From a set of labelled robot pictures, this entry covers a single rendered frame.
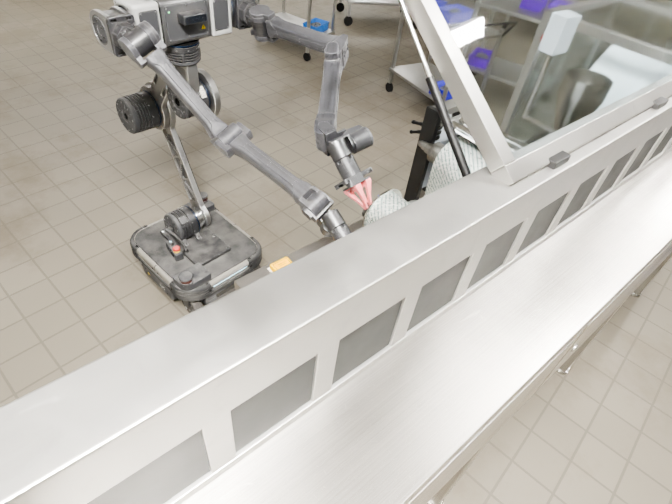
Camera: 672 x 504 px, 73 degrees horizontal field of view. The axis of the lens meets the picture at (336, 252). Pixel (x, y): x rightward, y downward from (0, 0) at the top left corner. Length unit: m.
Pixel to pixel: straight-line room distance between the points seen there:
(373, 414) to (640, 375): 2.49
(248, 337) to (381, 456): 0.27
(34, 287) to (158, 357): 2.56
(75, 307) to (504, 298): 2.36
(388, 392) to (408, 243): 0.23
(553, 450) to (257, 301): 2.16
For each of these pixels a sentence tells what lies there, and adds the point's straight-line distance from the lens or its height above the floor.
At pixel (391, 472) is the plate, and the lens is 0.65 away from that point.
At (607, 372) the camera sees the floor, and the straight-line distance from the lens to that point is 2.96.
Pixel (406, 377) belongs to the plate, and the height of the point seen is 1.44.
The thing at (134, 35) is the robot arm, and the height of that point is 1.50.
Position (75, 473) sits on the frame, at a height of 1.64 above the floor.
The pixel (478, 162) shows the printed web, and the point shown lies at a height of 1.40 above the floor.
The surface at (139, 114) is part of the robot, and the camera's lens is 2.45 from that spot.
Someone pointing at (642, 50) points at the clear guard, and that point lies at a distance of 1.31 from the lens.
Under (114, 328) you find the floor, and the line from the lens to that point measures 2.67.
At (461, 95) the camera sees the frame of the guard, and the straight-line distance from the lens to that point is 0.76.
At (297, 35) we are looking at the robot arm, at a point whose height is 1.46.
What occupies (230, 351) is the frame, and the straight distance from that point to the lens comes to 0.46.
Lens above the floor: 2.04
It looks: 44 degrees down
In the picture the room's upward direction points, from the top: 8 degrees clockwise
